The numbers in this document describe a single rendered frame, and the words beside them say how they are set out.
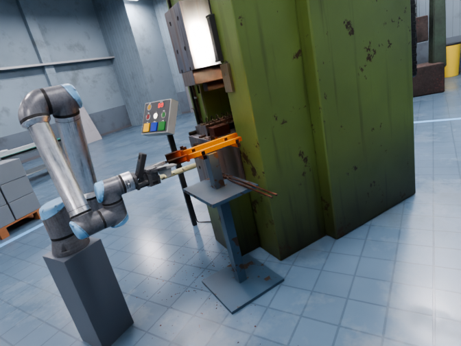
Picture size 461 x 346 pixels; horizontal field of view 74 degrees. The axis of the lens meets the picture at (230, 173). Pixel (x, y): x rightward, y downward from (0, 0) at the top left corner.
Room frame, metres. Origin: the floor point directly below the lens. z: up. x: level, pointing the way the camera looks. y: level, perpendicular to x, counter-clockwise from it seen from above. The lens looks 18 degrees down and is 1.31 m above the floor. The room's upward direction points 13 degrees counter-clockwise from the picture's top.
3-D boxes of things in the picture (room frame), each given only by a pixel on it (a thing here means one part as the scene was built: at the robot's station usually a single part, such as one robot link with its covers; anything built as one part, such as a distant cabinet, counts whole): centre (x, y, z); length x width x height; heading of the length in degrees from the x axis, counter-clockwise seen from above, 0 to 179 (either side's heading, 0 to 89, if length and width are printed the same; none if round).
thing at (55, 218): (1.54, 0.93, 0.79); 0.17 x 0.15 x 0.18; 128
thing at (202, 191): (1.71, 0.09, 0.68); 0.40 x 0.30 x 0.02; 28
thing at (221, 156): (2.27, -0.08, 0.69); 0.56 x 0.38 x 0.45; 115
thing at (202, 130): (2.32, -0.05, 0.96); 0.42 x 0.20 x 0.09; 115
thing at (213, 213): (2.27, -0.08, 0.23); 0.56 x 0.38 x 0.47; 115
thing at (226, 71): (2.00, -0.11, 1.27); 0.09 x 0.02 x 0.17; 25
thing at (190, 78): (2.32, -0.05, 1.32); 0.42 x 0.20 x 0.10; 115
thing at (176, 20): (2.28, -0.07, 1.56); 0.42 x 0.39 x 0.40; 115
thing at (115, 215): (1.32, 0.56, 0.82); 0.12 x 0.09 x 0.12; 128
